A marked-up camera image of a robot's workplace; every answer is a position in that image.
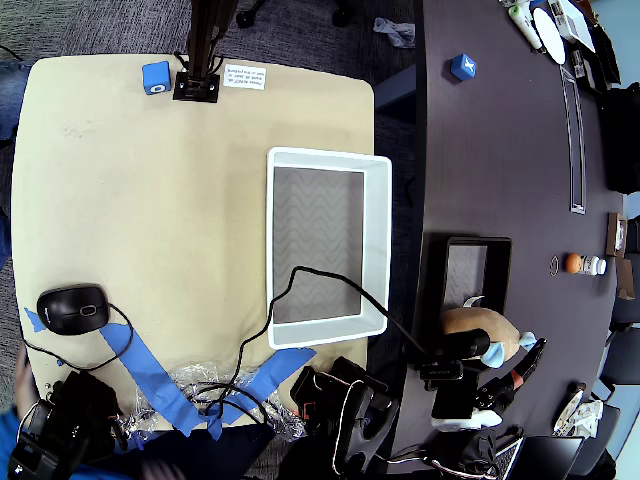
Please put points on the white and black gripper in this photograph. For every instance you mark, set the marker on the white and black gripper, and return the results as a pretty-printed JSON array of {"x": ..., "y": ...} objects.
[{"x": 526, "y": 361}]

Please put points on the tan plush toy blue feet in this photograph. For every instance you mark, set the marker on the tan plush toy blue feet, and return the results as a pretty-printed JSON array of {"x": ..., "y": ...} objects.
[{"x": 470, "y": 322}]

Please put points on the white box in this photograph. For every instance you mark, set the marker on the white box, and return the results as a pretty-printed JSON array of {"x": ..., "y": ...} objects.
[{"x": 575, "y": 25}]

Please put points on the person's left forearm blue sleeve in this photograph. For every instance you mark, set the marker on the person's left forearm blue sleeve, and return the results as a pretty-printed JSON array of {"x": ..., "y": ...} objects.
[{"x": 7, "y": 430}]

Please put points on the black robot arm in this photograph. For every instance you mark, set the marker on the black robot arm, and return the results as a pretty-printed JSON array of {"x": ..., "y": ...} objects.
[{"x": 360, "y": 415}]

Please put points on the black tray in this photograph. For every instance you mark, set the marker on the black tray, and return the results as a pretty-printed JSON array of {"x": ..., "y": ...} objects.
[{"x": 432, "y": 280}]

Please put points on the white plastic bin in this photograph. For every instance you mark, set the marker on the white plastic bin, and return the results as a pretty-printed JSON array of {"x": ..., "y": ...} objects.
[{"x": 320, "y": 155}]

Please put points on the person's right hand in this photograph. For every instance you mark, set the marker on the person's right hand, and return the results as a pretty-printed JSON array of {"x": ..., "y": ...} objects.
[{"x": 165, "y": 470}]

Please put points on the person's left hand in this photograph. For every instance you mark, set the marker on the person's left hand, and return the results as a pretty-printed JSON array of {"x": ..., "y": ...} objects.
[{"x": 25, "y": 382}]

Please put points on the black wrist webcam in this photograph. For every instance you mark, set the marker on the black wrist webcam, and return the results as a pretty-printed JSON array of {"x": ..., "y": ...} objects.
[{"x": 467, "y": 344}]

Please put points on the white food wrapper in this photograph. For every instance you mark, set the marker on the white food wrapper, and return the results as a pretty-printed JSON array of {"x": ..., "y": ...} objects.
[{"x": 567, "y": 412}]

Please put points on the dark laptop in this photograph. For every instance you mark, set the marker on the dark laptop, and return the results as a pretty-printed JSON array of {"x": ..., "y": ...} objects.
[{"x": 555, "y": 457}]

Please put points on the crumpled white tissue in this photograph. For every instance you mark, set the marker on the crumpled white tissue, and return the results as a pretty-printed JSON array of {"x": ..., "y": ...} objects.
[{"x": 587, "y": 420}]

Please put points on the grey wavy pattern liner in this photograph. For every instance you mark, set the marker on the grey wavy pattern liner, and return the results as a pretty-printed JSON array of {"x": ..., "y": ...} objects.
[
  {"x": 465, "y": 270},
  {"x": 315, "y": 225}
]

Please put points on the dark office chair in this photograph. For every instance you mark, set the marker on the dark office chair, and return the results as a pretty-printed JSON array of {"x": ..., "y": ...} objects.
[{"x": 625, "y": 350}]

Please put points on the orange ball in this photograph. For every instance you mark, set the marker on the orange ball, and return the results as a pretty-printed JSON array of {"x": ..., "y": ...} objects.
[{"x": 573, "y": 262}]

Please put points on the white pill bottle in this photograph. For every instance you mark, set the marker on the white pill bottle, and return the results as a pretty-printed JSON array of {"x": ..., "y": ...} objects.
[{"x": 594, "y": 265}]

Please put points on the brown cardboard box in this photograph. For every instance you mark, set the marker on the brown cardboard box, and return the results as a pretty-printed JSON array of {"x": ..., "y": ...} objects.
[{"x": 616, "y": 235}]

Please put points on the wide blue tape strip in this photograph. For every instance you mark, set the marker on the wide blue tape strip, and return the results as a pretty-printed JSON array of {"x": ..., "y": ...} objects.
[{"x": 280, "y": 365}]

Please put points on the clear crumpled plastic wrap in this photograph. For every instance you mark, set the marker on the clear crumpled plastic wrap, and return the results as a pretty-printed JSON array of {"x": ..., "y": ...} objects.
[{"x": 200, "y": 372}]

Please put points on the grey table base beam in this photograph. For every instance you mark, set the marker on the grey table base beam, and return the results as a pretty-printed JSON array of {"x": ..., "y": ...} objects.
[{"x": 397, "y": 87}]

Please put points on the blue cube with X mark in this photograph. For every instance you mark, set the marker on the blue cube with X mark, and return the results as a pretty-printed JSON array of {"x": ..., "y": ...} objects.
[{"x": 462, "y": 67}]

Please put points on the long blue tape strip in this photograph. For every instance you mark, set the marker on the long blue tape strip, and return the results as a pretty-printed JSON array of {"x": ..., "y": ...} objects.
[{"x": 150, "y": 375}]

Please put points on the white round disc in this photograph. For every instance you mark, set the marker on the white round disc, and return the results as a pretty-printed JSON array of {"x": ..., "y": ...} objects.
[{"x": 549, "y": 35}]

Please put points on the white tube green cap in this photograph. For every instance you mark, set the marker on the white tube green cap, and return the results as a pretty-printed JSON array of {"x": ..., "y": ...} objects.
[{"x": 522, "y": 22}]

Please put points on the grey cloth rag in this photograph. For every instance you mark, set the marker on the grey cloth rag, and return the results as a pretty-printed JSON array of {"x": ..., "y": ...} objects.
[{"x": 397, "y": 31}]

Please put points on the white printed paper label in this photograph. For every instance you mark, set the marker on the white printed paper label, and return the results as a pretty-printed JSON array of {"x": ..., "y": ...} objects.
[{"x": 245, "y": 77}]

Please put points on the black chair caster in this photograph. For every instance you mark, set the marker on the black chair caster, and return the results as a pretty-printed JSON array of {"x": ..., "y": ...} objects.
[
  {"x": 341, "y": 16},
  {"x": 246, "y": 19}
]

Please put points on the black computer mouse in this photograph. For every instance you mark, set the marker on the black computer mouse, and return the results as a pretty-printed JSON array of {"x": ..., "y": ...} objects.
[{"x": 70, "y": 310}]

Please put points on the blue cube with O mark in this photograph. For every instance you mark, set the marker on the blue cube with O mark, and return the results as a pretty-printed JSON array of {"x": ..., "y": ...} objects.
[{"x": 156, "y": 75}]

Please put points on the small blue tape piece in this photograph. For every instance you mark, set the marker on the small blue tape piece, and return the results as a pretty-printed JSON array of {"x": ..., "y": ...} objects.
[{"x": 34, "y": 320}]

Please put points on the blue jeans leg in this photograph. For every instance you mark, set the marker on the blue jeans leg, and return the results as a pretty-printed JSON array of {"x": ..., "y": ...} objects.
[{"x": 12, "y": 100}]

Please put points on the black camera pole mount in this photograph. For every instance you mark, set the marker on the black camera pole mount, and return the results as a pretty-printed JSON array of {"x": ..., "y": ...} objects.
[{"x": 200, "y": 50}]

